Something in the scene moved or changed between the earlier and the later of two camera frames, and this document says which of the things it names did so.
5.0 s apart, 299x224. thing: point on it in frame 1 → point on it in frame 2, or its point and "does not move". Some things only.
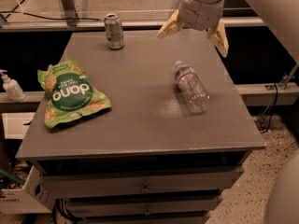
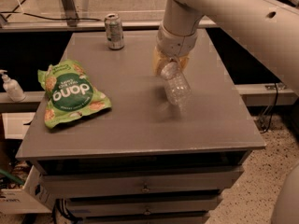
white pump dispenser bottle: x=13 y=89 does not move
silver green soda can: x=114 y=33 does not move
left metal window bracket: x=70 y=11 does not move
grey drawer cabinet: x=171 y=147 does not move
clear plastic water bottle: x=195 y=94 → x=177 y=84
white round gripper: x=201 y=13 → x=177 y=46
